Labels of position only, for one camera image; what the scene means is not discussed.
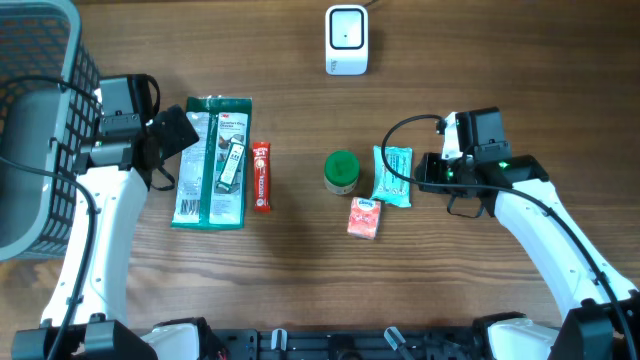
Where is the green white balm box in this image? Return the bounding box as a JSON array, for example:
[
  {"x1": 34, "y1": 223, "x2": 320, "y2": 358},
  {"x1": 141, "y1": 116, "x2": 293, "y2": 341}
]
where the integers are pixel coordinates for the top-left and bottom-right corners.
[{"x1": 217, "y1": 141, "x2": 245, "y2": 192}]

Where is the green white gloves package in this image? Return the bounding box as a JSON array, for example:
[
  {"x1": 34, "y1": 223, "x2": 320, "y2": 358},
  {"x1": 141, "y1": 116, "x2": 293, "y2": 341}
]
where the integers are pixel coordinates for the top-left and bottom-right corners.
[{"x1": 171, "y1": 96, "x2": 253, "y2": 230}]

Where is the teal wet wipes pack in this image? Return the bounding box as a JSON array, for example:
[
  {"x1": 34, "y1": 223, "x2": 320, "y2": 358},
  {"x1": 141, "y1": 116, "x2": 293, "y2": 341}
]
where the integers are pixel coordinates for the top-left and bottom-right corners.
[{"x1": 369, "y1": 144, "x2": 414, "y2": 209}]

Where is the red coffee stick sachet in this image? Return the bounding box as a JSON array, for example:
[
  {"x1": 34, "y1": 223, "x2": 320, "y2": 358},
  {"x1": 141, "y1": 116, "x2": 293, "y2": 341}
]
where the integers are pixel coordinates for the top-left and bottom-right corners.
[{"x1": 252, "y1": 142, "x2": 271, "y2": 213}]

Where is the red white tissue pack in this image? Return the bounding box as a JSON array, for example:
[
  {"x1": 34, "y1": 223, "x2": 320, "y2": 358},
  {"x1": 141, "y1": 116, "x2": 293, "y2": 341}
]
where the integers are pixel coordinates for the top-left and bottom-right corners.
[{"x1": 347, "y1": 197, "x2": 382, "y2": 240}]

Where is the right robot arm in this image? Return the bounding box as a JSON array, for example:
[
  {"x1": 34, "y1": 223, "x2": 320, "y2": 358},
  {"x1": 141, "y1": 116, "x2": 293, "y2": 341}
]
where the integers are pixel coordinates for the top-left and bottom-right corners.
[{"x1": 414, "y1": 107, "x2": 639, "y2": 359}]

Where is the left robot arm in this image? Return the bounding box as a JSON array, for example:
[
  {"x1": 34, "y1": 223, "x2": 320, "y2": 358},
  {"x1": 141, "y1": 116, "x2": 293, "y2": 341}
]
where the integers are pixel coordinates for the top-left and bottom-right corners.
[{"x1": 5, "y1": 74, "x2": 218, "y2": 359}]

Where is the white barcode scanner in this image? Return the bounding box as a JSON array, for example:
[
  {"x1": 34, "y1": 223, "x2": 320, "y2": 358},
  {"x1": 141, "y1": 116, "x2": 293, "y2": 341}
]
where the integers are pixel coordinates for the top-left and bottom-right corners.
[{"x1": 325, "y1": 4, "x2": 369, "y2": 76}]

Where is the grey plastic mesh basket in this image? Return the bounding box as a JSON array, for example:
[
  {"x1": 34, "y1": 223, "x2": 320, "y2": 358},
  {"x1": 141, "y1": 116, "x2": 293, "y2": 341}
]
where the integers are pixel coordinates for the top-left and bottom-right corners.
[{"x1": 1, "y1": 0, "x2": 100, "y2": 261}]

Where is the black right camera cable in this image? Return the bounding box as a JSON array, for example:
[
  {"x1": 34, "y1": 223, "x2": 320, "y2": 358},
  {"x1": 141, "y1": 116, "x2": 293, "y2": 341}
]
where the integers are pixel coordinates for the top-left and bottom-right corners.
[{"x1": 380, "y1": 114, "x2": 631, "y2": 360}]

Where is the black camera cable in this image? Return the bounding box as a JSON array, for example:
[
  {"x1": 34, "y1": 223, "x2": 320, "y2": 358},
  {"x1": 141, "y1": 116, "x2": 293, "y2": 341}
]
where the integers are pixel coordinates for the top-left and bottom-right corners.
[
  {"x1": 0, "y1": 74, "x2": 101, "y2": 360},
  {"x1": 380, "y1": 114, "x2": 631, "y2": 360}
]

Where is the black left camera cable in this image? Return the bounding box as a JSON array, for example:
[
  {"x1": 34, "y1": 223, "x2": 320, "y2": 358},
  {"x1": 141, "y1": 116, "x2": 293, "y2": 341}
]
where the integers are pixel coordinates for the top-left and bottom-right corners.
[{"x1": 0, "y1": 74, "x2": 101, "y2": 360}]

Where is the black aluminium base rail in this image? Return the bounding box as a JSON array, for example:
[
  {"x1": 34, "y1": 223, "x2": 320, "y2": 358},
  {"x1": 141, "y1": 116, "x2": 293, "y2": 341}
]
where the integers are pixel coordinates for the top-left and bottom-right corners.
[{"x1": 213, "y1": 327, "x2": 483, "y2": 360}]

